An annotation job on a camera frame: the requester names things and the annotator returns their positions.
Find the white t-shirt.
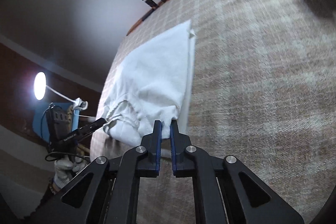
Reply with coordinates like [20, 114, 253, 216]
[102, 20, 197, 147]

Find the left gloved hand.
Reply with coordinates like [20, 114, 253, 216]
[54, 156, 87, 190]

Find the blue chair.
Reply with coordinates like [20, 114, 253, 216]
[33, 103, 74, 143]

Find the white clip desk lamp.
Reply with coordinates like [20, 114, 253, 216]
[33, 71, 89, 111]

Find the beige checkered blanket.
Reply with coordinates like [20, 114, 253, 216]
[97, 0, 335, 223]

